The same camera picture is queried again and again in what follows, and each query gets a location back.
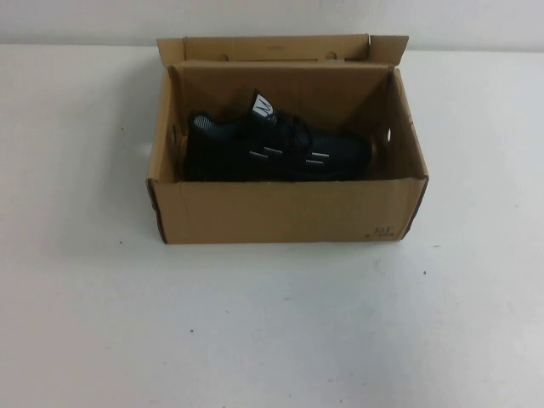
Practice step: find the brown cardboard shoe box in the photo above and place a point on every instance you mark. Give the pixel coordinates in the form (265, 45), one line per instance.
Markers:
(289, 212)

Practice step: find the black knit sneaker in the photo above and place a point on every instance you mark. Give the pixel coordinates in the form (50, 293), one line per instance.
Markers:
(255, 149)

